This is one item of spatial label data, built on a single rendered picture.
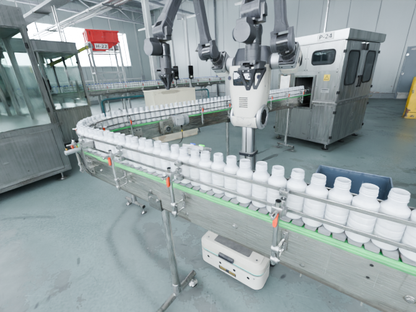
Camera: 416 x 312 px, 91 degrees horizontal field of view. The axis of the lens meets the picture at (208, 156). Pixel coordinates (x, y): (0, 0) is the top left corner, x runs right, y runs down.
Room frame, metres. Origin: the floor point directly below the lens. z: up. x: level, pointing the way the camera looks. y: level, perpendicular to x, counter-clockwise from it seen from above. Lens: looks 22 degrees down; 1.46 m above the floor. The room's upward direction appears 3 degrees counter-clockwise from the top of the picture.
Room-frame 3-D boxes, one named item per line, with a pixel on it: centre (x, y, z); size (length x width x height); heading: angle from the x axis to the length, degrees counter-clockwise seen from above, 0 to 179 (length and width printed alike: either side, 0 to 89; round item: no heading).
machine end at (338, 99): (4.52, -2.52, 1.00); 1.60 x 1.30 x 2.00; 125
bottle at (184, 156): (0.85, 0.11, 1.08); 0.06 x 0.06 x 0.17
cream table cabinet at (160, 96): (5.24, 0.84, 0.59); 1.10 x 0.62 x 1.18; 125
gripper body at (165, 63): (1.10, 0.18, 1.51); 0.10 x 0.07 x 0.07; 147
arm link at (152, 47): (1.06, 0.20, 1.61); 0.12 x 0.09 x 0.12; 145
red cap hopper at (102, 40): (7.13, 3.01, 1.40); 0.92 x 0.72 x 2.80; 125
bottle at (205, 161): (0.78, 0.01, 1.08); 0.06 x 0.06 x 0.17
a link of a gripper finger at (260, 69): (0.83, -0.19, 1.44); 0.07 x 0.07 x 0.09; 52
